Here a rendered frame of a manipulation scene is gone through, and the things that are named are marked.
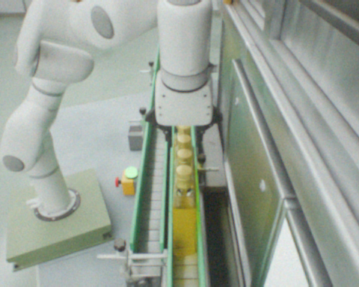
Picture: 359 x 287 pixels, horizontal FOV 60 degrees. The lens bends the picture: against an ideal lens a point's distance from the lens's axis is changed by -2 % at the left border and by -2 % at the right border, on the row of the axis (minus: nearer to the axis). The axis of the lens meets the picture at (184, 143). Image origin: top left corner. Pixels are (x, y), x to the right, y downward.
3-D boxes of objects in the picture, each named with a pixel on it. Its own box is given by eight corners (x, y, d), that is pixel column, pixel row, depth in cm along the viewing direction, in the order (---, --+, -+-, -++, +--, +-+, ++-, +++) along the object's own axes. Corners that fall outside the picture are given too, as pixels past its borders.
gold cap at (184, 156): (192, 172, 74) (192, 158, 71) (176, 172, 74) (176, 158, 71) (191, 162, 77) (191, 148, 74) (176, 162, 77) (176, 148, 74)
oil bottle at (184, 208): (194, 255, 83) (197, 200, 70) (173, 256, 83) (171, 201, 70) (194, 238, 87) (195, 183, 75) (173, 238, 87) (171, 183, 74)
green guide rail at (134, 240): (136, 261, 81) (132, 243, 76) (132, 261, 81) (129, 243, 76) (162, 39, 221) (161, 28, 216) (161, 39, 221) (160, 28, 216)
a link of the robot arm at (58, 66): (19, 72, 79) (32, 21, 72) (71, 81, 88) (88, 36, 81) (25, 105, 71) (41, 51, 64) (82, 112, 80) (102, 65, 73)
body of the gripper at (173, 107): (215, 56, 52) (209, 104, 61) (153, 56, 52) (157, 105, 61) (218, 86, 48) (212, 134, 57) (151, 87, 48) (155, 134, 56)
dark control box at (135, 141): (147, 150, 140) (146, 135, 135) (129, 151, 140) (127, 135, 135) (148, 140, 147) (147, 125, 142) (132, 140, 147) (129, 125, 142)
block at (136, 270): (162, 292, 82) (161, 278, 77) (126, 292, 81) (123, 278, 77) (162, 279, 84) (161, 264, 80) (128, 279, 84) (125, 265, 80)
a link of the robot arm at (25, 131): (71, 87, 86) (49, 116, 73) (48, 148, 98) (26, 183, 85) (37, 71, 83) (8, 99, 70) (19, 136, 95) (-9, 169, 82)
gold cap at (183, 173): (192, 190, 69) (192, 175, 67) (176, 190, 69) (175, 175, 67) (191, 179, 72) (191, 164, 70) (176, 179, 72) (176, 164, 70)
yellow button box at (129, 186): (141, 196, 118) (140, 181, 114) (122, 196, 118) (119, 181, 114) (143, 182, 124) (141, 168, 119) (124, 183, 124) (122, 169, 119)
